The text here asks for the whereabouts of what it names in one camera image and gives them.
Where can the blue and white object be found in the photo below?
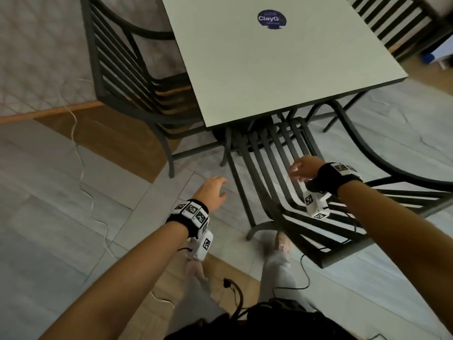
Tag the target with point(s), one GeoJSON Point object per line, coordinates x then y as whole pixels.
{"type": "Point", "coordinates": [439, 54]}

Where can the black waist pouch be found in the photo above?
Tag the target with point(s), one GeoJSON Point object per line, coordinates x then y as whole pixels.
{"type": "Point", "coordinates": [276, 322]}

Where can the person's right hand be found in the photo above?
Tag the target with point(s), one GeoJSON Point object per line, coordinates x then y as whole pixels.
{"type": "Point", "coordinates": [308, 167]}

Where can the person's pink shoe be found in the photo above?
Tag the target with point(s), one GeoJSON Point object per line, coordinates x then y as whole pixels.
{"type": "Point", "coordinates": [283, 242]}
{"type": "Point", "coordinates": [195, 270]}

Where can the round blue sticker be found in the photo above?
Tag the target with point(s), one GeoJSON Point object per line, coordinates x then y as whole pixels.
{"type": "Point", "coordinates": [271, 18]}

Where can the person's right forearm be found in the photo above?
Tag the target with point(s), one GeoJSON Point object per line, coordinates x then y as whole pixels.
{"type": "Point", "coordinates": [400, 237]}

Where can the black wristband with marker tiles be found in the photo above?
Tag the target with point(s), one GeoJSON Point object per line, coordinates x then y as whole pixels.
{"type": "Point", "coordinates": [189, 214]}
{"type": "Point", "coordinates": [332, 175]}

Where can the person's left pink shoe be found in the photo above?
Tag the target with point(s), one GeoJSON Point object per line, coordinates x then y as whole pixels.
{"type": "Point", "coordinates": [195, 270]}

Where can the person's right fingers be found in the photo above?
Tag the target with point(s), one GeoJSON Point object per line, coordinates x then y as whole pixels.
{"type": "Point", "coordinates": [296, 171]}

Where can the person's left hand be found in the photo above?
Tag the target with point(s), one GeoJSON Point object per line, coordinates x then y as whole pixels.
{"type": "Point", "coordinates": [208, 194]}

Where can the person's right grey trouser leg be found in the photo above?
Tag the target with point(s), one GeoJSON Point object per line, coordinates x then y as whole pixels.
{"type": "Point", "coordinates": [279, 276]}

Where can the dark metal slatted chair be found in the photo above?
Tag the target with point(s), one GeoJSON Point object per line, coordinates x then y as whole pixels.
{"type": "Point", "coordinates": [396, 24]}
{"type": "Point", "coordinates": [283, 180]}
{"type": "Point", "coordinates": [116, 77]}

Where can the black table base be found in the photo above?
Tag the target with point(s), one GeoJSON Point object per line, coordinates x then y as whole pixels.
{"type": "Point", "coordinates": [262, 125]}

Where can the white wrist camera with marker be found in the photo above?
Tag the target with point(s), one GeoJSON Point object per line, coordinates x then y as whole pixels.
{"type": "Point", "coordinates": [201, 246]}
{"type": "Point", "coordinates": [316, 205]}

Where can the grey patterned rug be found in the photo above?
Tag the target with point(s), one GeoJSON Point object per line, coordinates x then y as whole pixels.
{"type": "Point", "coordinates": [42, 49]}

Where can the person's left thumb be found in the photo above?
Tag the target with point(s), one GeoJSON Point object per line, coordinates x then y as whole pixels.
{"type": "Point", "coordinates": [221, 200]}

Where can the person's right pink shoe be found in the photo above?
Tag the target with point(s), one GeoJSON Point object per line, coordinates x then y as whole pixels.
{"type": "Point", "coordinates": [283, 242]}

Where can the person's grey trouser leg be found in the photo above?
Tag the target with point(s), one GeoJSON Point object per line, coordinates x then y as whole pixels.
{"type": "Point", "coordinates": [279, 276]}
{"type": "Point", "coordinates": [198, 300]}

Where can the person's left forearm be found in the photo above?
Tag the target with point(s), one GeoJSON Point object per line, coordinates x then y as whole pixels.
{"type": "Point", "coordinates": [124, 279]}

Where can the person's left grey trouser leg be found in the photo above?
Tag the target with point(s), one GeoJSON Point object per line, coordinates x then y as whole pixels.
{"type": "Point", "coordinates": [198, 300]}

